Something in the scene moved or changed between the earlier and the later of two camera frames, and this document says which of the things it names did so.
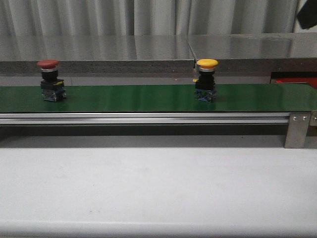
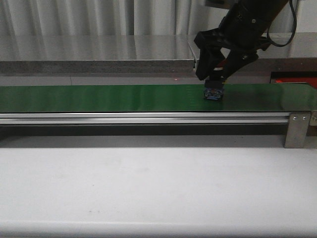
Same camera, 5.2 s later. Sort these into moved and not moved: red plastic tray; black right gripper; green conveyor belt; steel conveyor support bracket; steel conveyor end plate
Moved: black right gripper
Not moved: steel conveyor end plate; green conveyor belt; steel conveyor support bracket; red plastic tray
